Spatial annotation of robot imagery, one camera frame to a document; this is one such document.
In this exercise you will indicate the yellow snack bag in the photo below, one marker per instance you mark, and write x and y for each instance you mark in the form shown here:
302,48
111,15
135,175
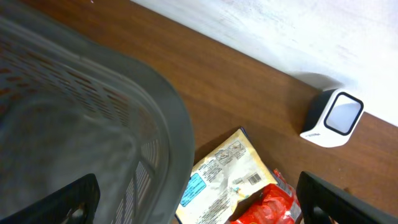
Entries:
228,175

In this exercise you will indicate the red snack bag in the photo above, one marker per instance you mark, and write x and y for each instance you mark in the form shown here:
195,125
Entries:
278,205

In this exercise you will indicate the white barcode scanner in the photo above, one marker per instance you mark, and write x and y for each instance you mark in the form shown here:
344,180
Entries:
332,118

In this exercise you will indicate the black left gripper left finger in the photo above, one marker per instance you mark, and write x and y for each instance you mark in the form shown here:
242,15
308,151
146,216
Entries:
74,203

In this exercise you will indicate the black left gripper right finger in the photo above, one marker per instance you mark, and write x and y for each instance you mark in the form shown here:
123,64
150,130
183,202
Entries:
322,202

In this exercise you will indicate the grey plastic basket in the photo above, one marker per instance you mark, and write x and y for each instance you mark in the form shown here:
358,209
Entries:
71,107

